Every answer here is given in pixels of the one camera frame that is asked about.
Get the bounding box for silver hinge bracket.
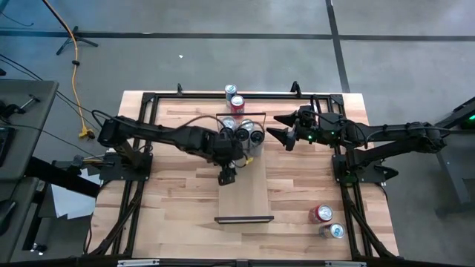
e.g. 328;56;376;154
325;260;367;267
117;259;160;267

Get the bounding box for black tripod stand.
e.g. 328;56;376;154
55;24;99;56

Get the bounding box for black metal side stand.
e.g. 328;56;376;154
407;96;475;216

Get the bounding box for yellow power cable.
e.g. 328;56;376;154
41;0;96;140

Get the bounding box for grey side table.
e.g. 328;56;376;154
0;79;59;181
0;177;40;263

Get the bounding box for white paper sheets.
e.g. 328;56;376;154
50;168;103;220

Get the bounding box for grey knob clamp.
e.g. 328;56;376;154
51;154;116;171

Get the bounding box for black support beam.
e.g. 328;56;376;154
25;155;101;200

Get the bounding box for red beverage can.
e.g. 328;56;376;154
308;203;334;225
229;94;246;119

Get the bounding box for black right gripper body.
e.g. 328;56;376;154
296;106;335;148

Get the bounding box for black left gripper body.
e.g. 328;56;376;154
203;129;246;168

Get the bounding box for black aluminium table frame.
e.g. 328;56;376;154
84;82;401;267

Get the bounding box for black desk clamp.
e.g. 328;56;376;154
0;93;42;119

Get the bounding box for wooden shelf black metal frame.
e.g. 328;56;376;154
214;111;276;225

